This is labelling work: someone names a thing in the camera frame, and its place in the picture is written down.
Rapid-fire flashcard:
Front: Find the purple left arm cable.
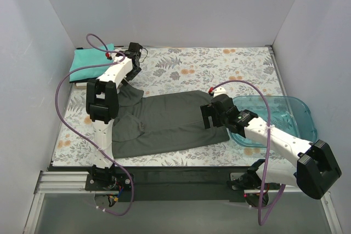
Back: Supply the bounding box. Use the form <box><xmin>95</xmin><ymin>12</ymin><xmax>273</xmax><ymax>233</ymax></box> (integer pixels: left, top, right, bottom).
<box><xmin>56</xmin><ymin>33</ymin><xmax>135</xmax><ymax>217</ymax></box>

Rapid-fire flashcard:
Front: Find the teal transparent plastic bin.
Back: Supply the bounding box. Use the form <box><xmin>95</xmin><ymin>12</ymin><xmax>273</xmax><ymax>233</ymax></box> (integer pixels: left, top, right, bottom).
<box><xmin>233</xmin><ymin>95</ymin><xmax>318</xmax><ymax>141</ymax></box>

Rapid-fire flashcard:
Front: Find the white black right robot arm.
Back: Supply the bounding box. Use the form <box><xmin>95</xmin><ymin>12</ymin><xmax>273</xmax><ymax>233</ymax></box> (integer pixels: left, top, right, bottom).
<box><xmin>200</xmin><ymin>94</ymin><xmax>342</xmax><ymax>199</ymax></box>

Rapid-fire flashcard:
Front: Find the dark grey t shirt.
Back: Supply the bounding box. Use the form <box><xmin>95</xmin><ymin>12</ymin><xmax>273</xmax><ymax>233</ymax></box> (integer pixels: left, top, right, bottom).
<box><xmin>112</xmin><ymin>85</ymin><xmax>229</xmax><ymax>158</ymax></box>

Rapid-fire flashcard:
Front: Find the folded teal t shirt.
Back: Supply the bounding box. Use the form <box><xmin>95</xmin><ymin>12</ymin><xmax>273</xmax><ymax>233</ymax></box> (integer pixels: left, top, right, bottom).
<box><xmin>69</xmin><ymin>48</ymin><xmax>111</xmax><ymax>83</ymax></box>

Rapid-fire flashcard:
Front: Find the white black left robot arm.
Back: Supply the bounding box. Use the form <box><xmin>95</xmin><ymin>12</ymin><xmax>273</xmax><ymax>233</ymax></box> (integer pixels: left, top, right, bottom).
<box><xmin>86</xmin><ymin>42</ymin><xmax>143</xmax><ymax>169</ymax></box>

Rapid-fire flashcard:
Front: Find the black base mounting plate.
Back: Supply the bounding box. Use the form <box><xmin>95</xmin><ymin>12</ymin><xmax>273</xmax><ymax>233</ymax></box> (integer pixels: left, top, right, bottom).
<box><xmin>48</xmin><ymin>164</ymin><xmax>282</xmax><ymax>204</ymax></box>

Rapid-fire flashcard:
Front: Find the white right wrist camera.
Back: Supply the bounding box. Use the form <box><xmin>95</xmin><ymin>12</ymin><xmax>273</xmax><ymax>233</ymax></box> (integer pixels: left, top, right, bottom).
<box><xmin>213</xmin><ymin>87</ymin><xmax>227</xmax><ymax>98</ymax></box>

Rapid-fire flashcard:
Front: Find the folded beige t shirt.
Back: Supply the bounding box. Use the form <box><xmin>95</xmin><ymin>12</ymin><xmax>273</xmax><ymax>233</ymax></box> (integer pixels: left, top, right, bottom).
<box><xmin>75</xmin><ymin>82</ymin><xmax>87</xmax><ymax>89</ymax></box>

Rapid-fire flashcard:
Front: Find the aluminium frame rail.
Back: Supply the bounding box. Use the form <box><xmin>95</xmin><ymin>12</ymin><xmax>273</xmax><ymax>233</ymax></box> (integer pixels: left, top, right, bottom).
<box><xmin>24</xmin><ymin>172</ymin><xmax>342</xmax><ymax>233</ymax></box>

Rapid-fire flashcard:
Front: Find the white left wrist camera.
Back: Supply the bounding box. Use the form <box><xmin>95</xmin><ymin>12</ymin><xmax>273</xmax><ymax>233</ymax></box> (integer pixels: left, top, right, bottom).
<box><xmin>106</xmin><ymin>51</ymin><xmax>126</xmax><ymax>64</ymax></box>

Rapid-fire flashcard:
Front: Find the floral patterned table mat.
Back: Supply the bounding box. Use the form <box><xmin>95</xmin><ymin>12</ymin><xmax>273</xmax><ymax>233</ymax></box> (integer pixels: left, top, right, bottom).
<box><xmin>52</xmin><ymin>47</ymin><xmax>285</xmax><ymax>167</ymax></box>

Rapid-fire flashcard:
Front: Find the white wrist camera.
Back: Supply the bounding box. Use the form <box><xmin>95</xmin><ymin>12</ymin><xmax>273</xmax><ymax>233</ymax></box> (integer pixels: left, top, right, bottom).
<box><xmin>106</xmin><ymin>51</ymin><xmax>126</xmax><ymax>64</ymax></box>
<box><xmin>213</xmin><ymin>87</ymin><xmax>227</xmax><ymax>98</ymax></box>

